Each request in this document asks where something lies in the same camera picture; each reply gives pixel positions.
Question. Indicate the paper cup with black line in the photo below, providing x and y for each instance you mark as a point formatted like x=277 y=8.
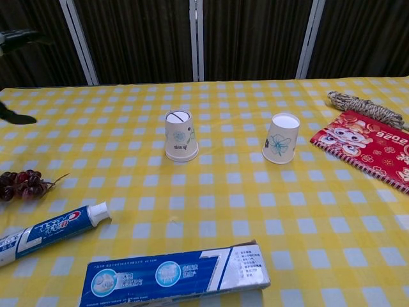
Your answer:
x=179 y=137

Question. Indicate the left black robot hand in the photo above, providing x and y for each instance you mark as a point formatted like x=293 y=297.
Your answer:
x=16 y=38

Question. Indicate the blue toothpaste carton box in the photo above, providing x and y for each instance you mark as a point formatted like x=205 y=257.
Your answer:
x=159 y=275

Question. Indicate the red spiral desk calendar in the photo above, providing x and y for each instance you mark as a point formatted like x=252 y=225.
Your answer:
x=367 y=145

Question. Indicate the dark red grape bunch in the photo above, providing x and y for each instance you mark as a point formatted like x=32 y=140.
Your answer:
x=25 y=186

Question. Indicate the blue white toothpaste tube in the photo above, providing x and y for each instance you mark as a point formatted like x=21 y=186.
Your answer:
x=57 y=228

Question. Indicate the yellow checkered tablecloth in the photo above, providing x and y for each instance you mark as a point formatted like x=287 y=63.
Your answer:
x=223 y=198

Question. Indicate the white paper cup blue flower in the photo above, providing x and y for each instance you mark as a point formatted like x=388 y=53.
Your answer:
x=281 y=144

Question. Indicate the white paper cup green flowers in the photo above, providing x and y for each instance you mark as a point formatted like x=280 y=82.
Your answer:
x=180 y=160

